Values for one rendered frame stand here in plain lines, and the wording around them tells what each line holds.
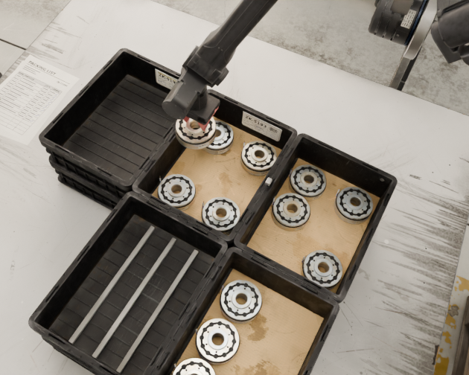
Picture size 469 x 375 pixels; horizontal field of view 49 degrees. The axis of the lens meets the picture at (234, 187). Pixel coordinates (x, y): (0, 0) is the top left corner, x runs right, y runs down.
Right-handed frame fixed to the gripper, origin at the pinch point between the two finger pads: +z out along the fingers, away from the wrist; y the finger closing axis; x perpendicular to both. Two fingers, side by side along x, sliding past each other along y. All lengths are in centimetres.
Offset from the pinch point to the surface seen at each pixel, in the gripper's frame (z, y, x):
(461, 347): 104, 110, 21
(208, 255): 20.7, 16.7, -22.3
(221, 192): 21.3, 10.2, -4.2
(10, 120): 33, -65, -10
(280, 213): 18.6, 27.8, -3.1
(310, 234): 21.5, 37.3, -3.2
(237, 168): 21.7, 10.3, 5.1
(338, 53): 111, 2, 145
